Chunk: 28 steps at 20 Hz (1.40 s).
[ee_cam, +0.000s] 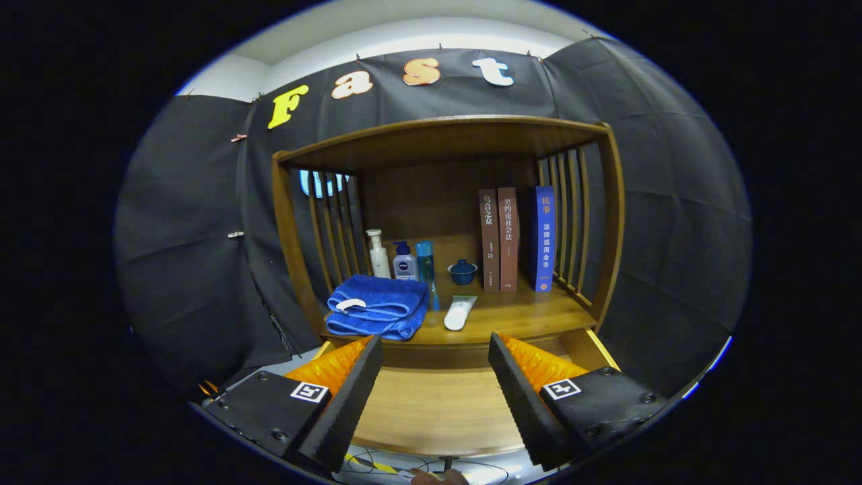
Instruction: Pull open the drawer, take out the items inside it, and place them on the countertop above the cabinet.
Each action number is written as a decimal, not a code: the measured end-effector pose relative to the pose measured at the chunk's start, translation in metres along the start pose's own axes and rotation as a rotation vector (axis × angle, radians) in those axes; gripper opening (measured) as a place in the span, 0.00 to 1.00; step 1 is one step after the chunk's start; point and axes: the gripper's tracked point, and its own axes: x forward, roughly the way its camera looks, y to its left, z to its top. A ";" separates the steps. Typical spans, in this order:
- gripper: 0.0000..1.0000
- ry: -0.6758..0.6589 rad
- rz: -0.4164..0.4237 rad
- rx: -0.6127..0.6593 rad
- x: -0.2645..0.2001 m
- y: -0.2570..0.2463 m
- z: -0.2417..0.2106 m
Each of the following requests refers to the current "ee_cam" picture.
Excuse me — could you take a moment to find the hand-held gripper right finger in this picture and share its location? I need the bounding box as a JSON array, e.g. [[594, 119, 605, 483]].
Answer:
[[488, 331, 671, 472]]

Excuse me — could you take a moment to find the white bottle with blue cap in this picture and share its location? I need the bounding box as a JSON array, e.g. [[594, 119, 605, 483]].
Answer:
[[393, 241, 420, 282]]

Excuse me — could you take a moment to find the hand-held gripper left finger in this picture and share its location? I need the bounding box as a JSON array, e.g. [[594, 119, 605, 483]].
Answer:
[[201, 335, 385, 474]]

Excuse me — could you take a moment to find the dark brown book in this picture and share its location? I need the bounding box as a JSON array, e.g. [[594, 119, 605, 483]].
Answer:
[[479, 189, 500, 293]]

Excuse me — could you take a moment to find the white pump bottle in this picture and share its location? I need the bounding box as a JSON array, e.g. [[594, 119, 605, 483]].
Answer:
[[366, 229, 392, 280]]

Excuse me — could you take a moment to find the black backdrop cloth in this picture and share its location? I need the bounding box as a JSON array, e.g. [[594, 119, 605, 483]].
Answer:
[[114, 37, 753, 405]]

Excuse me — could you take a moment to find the wooden countertop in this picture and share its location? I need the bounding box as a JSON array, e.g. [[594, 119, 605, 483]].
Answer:
[[317, 269, 597, 348]]

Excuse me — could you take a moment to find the wooden cabinet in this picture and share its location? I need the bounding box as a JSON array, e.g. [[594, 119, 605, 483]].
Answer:
[[271, 115, 626, 351]]

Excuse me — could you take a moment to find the teal cylindrical bottle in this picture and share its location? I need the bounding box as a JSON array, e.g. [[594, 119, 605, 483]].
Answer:
[[416, 241, 440, 312]]

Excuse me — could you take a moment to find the white squeeze tube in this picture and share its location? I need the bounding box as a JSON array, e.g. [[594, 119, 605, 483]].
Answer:
[[444, 295, 478, 331]]

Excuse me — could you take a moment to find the reddish brown book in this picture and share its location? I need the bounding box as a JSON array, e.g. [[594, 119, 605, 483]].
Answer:
[[497, 187, 520, 293]]

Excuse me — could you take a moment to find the blue book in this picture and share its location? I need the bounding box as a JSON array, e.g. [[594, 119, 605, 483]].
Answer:
[[535, 185, 557, 293]]

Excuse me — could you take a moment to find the blue folded towel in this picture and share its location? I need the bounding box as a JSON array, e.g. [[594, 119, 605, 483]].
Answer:
[[325, 273, 430, 342]]

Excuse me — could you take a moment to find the tangle of floor cables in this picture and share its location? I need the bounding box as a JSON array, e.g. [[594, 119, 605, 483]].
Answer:
[[343, 451, 512, 485]]

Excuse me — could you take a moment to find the wooden drawer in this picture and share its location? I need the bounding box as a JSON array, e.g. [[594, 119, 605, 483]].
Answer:
[[313, 329, 620, 469]]

